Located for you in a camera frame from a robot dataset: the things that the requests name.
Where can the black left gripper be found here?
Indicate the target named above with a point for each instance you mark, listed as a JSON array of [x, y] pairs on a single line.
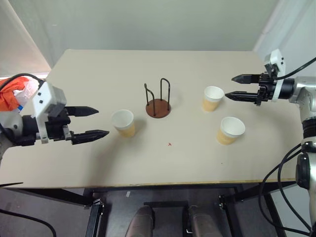
[[58, 124]]

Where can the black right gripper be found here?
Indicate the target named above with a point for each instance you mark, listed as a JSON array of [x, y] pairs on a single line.
[[267, 87]]

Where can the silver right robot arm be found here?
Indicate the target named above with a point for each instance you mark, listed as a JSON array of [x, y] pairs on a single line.
[[303, 89]]

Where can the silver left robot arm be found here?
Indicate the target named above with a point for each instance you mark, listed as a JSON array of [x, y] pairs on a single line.
[[13, 124]]

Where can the tan paper cup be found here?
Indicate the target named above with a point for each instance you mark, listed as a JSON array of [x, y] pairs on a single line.
[[211, 97], [230, 129], [123, 123]]

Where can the white plastic bag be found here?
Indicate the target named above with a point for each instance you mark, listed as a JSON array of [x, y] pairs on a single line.
[[26, 95]]

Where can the orange cloth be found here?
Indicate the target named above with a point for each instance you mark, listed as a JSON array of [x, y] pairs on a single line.
[[11, 93]]

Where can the dark rounded foot shape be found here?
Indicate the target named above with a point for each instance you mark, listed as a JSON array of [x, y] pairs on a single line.
[[203, 223], [140, 222]]

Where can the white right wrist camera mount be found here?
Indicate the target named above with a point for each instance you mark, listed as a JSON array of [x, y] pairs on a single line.
[[276, 60]]

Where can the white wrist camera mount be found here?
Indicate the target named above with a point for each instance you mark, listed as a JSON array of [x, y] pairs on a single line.
[[43, 96], [276, 60]]

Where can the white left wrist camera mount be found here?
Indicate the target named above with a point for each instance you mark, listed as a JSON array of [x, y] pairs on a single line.
[[43, 96]]

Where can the black metal table frame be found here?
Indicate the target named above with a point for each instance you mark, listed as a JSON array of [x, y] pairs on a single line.
[[96, 217]]

